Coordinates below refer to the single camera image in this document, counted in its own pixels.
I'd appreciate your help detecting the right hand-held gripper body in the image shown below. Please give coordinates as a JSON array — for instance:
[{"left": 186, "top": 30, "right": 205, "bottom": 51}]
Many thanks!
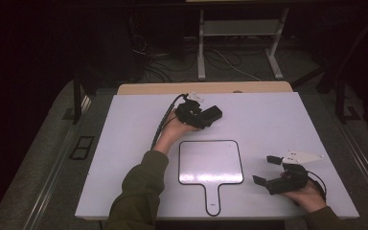
[{"left": 264, "top": 149, "right": 325, "bottom": 196}]

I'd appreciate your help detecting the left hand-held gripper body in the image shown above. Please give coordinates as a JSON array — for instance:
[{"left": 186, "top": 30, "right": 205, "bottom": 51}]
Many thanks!
[{"left": 173, "top": 92, "right": 206, "bottom": 129}]

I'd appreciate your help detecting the black whiteboard eraser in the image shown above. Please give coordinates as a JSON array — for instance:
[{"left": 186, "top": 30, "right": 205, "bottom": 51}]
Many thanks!
[{"left": 200, "top": 104, "right": 223, "bottom": 124}]

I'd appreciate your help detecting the white paddle whiteboard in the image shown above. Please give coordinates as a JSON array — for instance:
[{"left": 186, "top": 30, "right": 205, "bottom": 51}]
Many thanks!
[{"left": 177, "top": 139, "right": 244, "bottom": 218}]

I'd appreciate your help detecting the person's left hand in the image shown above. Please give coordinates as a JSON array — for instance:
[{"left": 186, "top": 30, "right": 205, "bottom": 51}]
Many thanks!
[{"left": 162, "top": 109, "right": 203, "bottom": 142}]

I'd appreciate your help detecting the person's right hand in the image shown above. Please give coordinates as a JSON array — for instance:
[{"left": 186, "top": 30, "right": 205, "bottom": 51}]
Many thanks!
[{"left": 280, "top": 171, "right": 327, "bottom": 214}]

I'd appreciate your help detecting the wooden table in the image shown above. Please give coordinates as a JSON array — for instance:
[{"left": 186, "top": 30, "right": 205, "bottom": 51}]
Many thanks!
[{"left": 117, "top": 80, "right": 294, "bottom": 96}]

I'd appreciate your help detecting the dark metal stand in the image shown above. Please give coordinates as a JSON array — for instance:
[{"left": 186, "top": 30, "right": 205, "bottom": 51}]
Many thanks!
[{"left": 334, "top": 78, "right": 362, "bottom": 125}]

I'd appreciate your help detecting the white metal stand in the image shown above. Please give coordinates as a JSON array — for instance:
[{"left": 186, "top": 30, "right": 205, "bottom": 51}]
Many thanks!
[{"left": 196, "top": 8, "right": 290, "bottom": 81}]

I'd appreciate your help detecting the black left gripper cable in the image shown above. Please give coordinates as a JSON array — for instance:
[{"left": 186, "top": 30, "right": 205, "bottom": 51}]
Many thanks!
[{"left": 150, "top": 92, "right": 190, "bottom": 150}]

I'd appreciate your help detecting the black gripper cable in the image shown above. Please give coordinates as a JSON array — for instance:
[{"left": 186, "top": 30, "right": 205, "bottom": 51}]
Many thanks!
[
  {"left": 150, "top": 92, "right": 190, "bottom": 150},
  {"left": 306, "top": 170, "right": 329, "bottom": 203}
]

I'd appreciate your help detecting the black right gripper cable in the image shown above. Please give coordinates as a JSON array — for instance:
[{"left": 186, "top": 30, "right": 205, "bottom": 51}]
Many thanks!
[{"left": 306, "top": 170, "right": 329, "bottom": 203}]

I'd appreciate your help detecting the bundle of black floor cables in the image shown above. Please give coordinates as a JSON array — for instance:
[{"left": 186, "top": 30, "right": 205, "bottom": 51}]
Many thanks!
[{"left": 128, "top": 30, "right": 202, "bottom": 83}]

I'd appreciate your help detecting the white floor cable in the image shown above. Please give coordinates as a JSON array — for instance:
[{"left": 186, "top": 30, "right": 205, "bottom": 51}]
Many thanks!
[{"left": 210, "top": 47, "right": 263, "bottom": 82}]

